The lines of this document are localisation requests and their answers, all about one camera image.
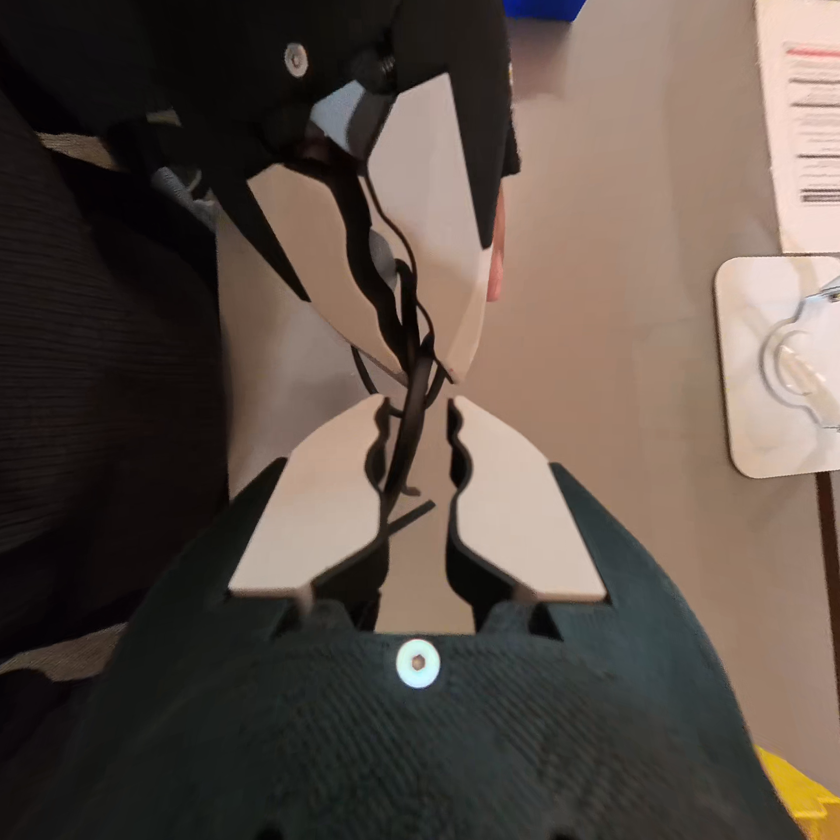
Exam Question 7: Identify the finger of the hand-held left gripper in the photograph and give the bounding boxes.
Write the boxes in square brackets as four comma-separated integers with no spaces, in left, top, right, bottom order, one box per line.
[214,163,409,392]
[367,73,494,383]

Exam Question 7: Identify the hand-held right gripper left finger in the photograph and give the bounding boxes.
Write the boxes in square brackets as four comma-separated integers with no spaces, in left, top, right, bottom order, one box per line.
[227,394,395,602]

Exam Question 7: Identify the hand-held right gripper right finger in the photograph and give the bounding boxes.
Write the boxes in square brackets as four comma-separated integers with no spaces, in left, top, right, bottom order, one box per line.
[447,394,609,606]

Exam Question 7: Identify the black cable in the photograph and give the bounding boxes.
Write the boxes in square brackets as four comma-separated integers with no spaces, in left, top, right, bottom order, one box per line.
[344,138,443,539]

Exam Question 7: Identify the yellow storage bin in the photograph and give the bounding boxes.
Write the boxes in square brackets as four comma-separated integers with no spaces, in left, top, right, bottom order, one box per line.
[754,745,840,840]

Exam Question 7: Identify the person's left forearm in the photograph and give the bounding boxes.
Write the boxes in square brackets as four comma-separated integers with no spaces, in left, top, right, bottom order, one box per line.
[0,92,240,664]

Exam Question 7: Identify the person's left hand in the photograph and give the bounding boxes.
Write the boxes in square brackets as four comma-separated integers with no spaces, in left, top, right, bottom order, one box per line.
[487,184,509,304]

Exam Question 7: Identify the blue bin with sticker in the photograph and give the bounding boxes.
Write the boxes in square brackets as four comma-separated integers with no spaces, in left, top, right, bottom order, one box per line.
[504,0,589,25]

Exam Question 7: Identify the white stand base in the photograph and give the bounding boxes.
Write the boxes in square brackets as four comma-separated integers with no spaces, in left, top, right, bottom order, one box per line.
[714,252,840,481]

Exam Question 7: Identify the printed paper sheets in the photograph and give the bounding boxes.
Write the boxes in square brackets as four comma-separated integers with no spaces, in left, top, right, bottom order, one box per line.
[754,0,840,256]

